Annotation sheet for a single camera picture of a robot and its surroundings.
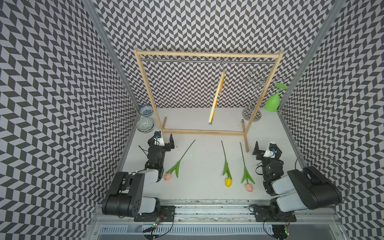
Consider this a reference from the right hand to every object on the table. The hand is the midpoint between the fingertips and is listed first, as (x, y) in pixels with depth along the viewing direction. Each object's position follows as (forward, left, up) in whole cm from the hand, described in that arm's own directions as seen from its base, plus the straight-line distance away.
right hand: (264, 144), depth 85 cm
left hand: (+6, +59, +2) cm, 59 cm away
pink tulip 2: (-14, +11, -11) cm, 20 cm away
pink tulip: (-15, +55, -8) cm, 58 cm away
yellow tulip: (-18, +21, -10) cm, 30 cm away
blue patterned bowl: (+37, +80, -9) cm, 89 cm away
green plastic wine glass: (+20, -6, +13) cm, 25 cm away
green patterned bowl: (+21, +77, -8) cm, 80 cm away
